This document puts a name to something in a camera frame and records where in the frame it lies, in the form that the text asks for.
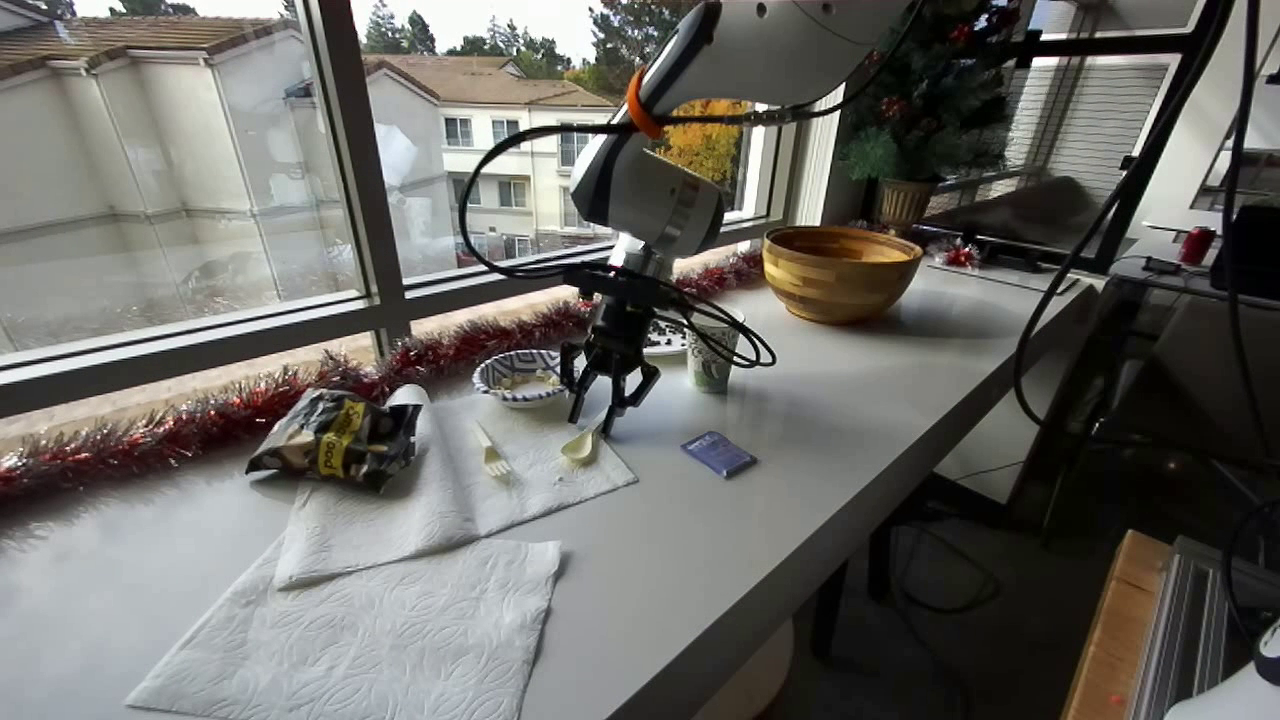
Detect blue square packet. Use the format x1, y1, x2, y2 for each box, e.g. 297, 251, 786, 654
677, 427, 760, 479

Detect large wooden bowl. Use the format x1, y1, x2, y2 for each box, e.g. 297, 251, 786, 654
760, 221, 930, 328

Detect black hanging cable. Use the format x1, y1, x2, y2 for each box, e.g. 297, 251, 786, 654
1008, 0, 1273, 434

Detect crumpled snack bag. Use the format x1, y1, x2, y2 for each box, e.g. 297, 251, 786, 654
239, 380, 433, 496

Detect black monitor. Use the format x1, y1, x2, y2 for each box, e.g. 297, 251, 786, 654
1203, 197, 1280, 304

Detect small blue patterned bowl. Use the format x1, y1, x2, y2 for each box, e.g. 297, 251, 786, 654
468, 345, 577, 412

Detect white plate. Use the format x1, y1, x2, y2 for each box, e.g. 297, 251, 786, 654
636, 315, 697, 366

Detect red tinsel garland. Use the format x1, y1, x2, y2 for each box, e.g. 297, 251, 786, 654
0, 242, 768, 512

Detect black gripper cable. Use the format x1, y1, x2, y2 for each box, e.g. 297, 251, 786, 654
457, 115, 780, 377

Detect aluminium rail frame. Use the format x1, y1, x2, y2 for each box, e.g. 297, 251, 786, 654
1131, 533, 1237, 720

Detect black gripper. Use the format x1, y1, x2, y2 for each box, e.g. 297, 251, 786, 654
555, 271, 663, 441

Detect patterned paper cup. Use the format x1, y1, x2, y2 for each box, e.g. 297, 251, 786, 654
683, 323, 740, 399

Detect small potted christmas tree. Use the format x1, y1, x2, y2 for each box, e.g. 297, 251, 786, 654
838, 0, 1024, 234

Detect cream plastic spoon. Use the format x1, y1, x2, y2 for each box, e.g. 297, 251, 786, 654
555, 421, 607, 474

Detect orange strap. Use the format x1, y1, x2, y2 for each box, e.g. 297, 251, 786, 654
620, 69, 671, 139

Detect round wooden stool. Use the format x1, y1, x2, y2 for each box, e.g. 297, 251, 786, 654
692, 616, 802, 720

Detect white contents of bowl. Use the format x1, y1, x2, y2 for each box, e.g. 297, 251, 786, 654
494, 366, 560, 399

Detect white paper napkin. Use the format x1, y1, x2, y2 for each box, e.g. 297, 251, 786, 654
274, 394, 641, 593
125, 533, 569, 720

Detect wooden platform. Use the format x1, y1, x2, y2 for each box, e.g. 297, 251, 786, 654
1062, 530, 1177, 720

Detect white window blinds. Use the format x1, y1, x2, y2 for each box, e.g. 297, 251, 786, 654
1038, 56, 1182, 210

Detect red cup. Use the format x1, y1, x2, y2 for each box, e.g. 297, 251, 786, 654
1177, 226, 1221, 271

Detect black slanted pole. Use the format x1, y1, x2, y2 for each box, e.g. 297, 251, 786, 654
1086, 0, 1237, 271

